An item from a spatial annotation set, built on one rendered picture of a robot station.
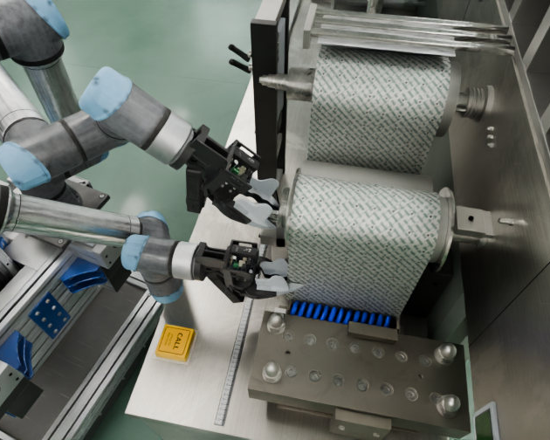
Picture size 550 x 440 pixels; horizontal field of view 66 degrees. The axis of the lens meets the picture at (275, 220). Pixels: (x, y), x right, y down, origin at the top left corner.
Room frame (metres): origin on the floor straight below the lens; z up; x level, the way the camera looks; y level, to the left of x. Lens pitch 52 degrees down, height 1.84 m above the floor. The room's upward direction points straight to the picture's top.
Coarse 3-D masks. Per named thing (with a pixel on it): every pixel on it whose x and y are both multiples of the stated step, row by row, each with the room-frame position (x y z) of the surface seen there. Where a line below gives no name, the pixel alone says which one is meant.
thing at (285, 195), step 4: (284, 188) 0.50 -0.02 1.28; (288, 188) 0.50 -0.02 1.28; (284, 192) 0.49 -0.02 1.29; (288, 192) 0.49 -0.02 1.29; (284, 196) 0.48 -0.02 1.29; (288, 196) 0.48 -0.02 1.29; (280, 200) 0.47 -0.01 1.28; (284, 200) 0.47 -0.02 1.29; (280, 204) 0.46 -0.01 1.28; (284, 204) 0.47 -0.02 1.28; (280, 208) 0.46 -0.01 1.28; (284, 208) 0.46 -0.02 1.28; (280, 212) 0.46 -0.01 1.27; (284, 212) 0.46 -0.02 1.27; (280, 216) 0.45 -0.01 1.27; (284, 216) 0.45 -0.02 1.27; (280, 220) 0.45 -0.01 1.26; (284, 220) 0.45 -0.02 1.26; (280, 224) 0.45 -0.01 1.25; (284, 224) 0.45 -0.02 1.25; (284, 228) 0.45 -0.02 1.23
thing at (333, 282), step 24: (288, 264) 0.42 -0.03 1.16; (312, 264) 0.41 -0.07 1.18; (336, 264) 0.40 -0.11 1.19; (360, 264) 0.40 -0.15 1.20; (312, 288) 0.41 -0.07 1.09; (336, 288) 0.40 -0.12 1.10; (360, 288) 0.39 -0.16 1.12; (384, 288) 0.39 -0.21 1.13; (408, 288) 0.38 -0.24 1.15; (384, 312) 0.38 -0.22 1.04
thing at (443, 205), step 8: (288, 200) 0.46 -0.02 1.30; (440, 200) 0.46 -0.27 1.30; (288, 208) 0.45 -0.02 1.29; (440, 208) 0.44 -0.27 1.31; (440, 216) 0.42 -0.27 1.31; (448, 216) 0.42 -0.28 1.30; (440, 224) 0.41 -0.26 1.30; (440, 232) 0.40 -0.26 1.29; (440, 240) 0.39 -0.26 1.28; (440, 248) 0.38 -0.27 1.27; (432, 256) 0.38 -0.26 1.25
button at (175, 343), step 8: (168, 328) 0.40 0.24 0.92; (176, 328) 0.40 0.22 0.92; (184, 328) 0.40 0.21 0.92; (168, 336) 0.38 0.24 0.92; (176, 336) 0.38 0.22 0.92; (184, 336) 0.38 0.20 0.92; (192, 336) 0.38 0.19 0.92; (160, 344) 0.36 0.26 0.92; (168, 344) 0.36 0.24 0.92; (176, 344) 0.36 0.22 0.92; (184, 344) 0.36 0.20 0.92; (160, 352) 0.34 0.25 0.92; (168, 352) 0.34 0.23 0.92; (176, 352) 0.34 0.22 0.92; (184, 352) 0.34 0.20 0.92; (176, 360) 0.33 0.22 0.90; (184, 360) 0.33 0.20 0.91
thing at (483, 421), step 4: (488, 412) 0.15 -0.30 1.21; (480, 416) 0.15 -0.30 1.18; (484, 416) 0.15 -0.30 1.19; (488, 416) 0.14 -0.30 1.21; (476, 420) 0.15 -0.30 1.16; (480, 420) 0.15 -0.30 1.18; (484, 420) 0.14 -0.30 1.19; (488, 420) 0.14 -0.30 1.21; (476, 424) 0.14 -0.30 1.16; (480, 424) 0.14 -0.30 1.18; (484, 424) 0.14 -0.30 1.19; (488, 424) 0.13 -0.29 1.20; (476, 428) 0.14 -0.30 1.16; (480, 428) 0.14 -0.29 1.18; (484, 428) 0.13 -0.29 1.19; (488, 428) 0.13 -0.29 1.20; (480, 432) 0.13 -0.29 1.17; (484, 432) 0.13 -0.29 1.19; (488, 432) 0.13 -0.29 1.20; (480, 436) 0.13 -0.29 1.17; (484, 436) 0.12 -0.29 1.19; (488, 436) 0.12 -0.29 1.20
